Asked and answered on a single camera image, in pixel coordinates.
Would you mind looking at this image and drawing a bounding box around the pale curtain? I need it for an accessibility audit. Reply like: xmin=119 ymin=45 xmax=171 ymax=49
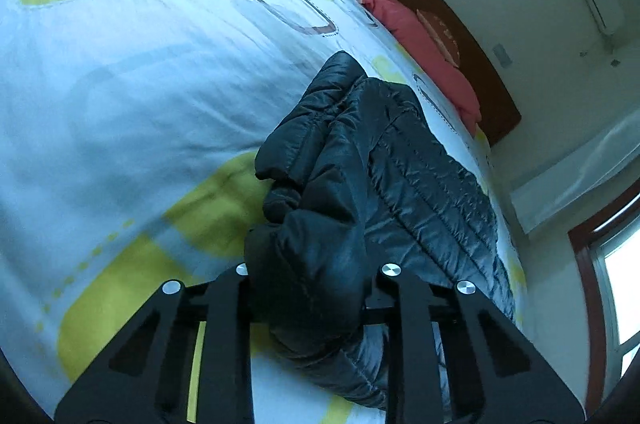
xmin=510 ymin=114 xmax=640 ymax=235

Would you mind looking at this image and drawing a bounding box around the red pillow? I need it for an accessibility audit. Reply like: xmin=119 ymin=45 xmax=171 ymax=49
xmin=359 ymin=0 xmax=482 ymax=123

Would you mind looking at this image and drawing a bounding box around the bed with printed sheet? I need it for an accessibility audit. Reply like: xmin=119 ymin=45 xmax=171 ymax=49
xmin=0 ymin=0 xmax=527 ymax=424

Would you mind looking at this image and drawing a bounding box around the large wood-framed window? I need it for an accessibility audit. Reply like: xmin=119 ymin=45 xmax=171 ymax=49
xmin=567 ymin=196 xmax=640 ymax=401

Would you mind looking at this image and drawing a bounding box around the black quilted puffer jacket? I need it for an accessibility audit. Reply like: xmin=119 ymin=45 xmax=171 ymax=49
xmin=243 ymin=50 xmax=517 ymax=411

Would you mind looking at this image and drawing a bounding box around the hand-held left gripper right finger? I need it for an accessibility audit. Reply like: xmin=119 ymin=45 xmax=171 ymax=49
xmin=366 ymin=263 xmax=586 ymax=424

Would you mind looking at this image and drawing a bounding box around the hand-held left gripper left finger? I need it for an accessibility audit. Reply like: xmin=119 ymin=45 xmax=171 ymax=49
xmin=55 ymin=263 xmax=254 ymax=424

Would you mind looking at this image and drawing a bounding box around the orange printed cushion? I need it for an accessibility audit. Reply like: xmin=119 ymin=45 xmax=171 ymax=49
xmin=416 ymin=9 xmax=461 ymax=69

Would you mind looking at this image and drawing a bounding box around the brown wooden headboard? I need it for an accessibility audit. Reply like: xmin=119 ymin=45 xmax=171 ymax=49
xmin=360 ymin=0 xmax=522 ymax=148

